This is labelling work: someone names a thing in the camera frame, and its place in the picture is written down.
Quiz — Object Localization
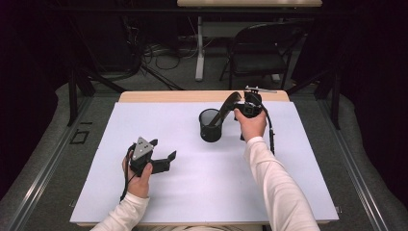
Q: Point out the black metal stand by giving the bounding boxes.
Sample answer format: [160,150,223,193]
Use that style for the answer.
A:
[66,66,128,128]
[285,68,342,131]

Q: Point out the person's right hand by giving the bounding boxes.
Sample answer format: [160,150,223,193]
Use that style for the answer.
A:
[233,108,268,142]

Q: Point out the wooden table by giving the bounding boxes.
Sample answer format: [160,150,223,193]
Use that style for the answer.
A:
[118,90,292,104]

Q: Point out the metal floor rail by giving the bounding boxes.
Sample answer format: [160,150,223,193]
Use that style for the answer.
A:
[317,97,391,231]
[4,95,94,231]

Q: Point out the person's left hand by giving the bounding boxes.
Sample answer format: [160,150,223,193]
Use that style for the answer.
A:
[121,153,154,199]

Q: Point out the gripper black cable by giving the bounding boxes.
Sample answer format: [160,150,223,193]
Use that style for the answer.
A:
[119,143,138,203]
[261,104,277,156]

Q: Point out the white table cover sheet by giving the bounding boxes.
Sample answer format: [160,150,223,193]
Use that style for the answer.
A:
[69,101,340,224]

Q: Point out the black marker pen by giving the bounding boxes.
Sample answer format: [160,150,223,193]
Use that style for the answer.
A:
[210,90,243,128]

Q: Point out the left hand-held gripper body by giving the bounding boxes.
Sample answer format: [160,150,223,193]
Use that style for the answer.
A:
[128,136,171,178]

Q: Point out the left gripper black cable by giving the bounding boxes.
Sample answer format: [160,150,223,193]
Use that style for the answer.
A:
[119,143,138,203]

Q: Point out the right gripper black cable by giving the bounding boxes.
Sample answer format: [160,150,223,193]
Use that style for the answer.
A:
[261,104,277,156]

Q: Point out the bundle of floor cables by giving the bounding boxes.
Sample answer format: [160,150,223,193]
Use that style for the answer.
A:
[140,41,200,71]

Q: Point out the white-legged desk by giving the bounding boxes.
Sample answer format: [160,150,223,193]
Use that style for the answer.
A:
[176,0,323,82]

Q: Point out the black folding chair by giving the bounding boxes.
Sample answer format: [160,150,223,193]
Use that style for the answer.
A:
[218,22,306,90]

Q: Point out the black mesh cup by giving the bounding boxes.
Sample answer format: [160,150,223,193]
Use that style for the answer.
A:
[198,108,225,143]

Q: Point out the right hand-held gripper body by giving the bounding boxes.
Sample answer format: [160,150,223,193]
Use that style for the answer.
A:
[243,85,278,119]

